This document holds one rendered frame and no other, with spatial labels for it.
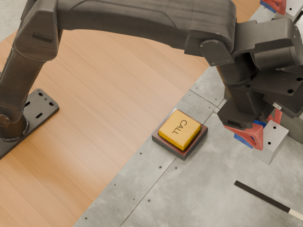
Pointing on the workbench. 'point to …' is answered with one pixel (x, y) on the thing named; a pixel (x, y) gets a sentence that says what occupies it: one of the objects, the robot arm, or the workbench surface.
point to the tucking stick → (269, 200)
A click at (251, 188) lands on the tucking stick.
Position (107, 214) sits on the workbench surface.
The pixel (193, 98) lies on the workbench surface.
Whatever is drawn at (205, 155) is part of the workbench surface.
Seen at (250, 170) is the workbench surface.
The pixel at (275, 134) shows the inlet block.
